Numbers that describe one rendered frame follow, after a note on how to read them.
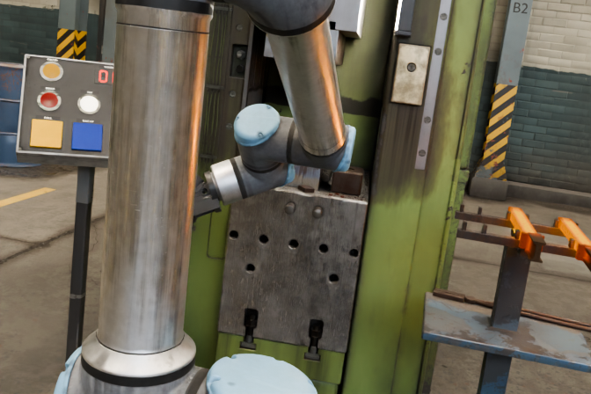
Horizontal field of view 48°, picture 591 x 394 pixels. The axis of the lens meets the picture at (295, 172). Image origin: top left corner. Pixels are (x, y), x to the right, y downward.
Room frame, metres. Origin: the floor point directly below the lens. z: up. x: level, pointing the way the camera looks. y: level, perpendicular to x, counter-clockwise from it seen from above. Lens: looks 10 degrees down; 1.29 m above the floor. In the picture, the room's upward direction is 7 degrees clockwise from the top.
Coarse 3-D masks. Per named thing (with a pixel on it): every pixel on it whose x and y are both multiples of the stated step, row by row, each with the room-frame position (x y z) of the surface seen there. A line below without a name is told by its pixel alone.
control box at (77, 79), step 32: (32, 64) 1.76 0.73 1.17; (64, 64) 1.79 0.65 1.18; (96, 64) 1.82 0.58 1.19; (32, 96) 1.72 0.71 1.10; (64, 96) 1.75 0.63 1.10; (96, 96) 1.78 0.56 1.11; (64, 128) 1.71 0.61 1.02; (32, 160) 1.69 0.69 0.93; (64, 160) 1.71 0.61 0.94; (96, 160) 1.72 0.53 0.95
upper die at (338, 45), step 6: (330, 30) 1.86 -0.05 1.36; (336, 30) 1.86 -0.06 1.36; (336, 36) 1.86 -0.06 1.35; (342, 36) 2.06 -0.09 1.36; (336, 42) 1.86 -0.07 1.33; (342, 42) 2.10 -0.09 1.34; (270, 48) 1.87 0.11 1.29; (336, 48) 1.86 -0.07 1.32; (342, 48) 2.15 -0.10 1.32; (264, 54) 1.88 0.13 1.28; (270, 54) 1.87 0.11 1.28; (336, 54) 1.87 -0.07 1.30; (342, 54) 2.19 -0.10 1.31; (336, 60) 1.91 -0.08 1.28; (342, 60) 2.24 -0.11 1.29
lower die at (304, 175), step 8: (296, 168) 1.86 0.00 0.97; (304, 168) 1.86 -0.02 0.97; (312, 168) 1.86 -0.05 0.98; (296, 176) 1.86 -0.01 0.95; (304, 176) 1.86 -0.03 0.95; (312, 176) 1.86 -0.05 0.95; (320, 176) 1.89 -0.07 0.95; (288, 184) 1.86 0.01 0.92; (296, 184) 1.86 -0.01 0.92; (304, 184) 1.86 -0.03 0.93; (312, 184) 1.86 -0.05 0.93; (320, 184) 1.94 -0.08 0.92
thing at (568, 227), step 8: (560, 224) 1.66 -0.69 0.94; (568, 224) 1.62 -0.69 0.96; (568, 232) 1.55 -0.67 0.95; (576, 232) 1.54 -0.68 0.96; (568, 240) 1.54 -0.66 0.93; (576, 240) 1.46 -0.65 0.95; (584, 240) 1.46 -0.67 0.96; (576, 248) 1.45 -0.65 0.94; (584, 248) 1.39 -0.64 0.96; (576, 256) 1.40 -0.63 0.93; (584, 256) 1.39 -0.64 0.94
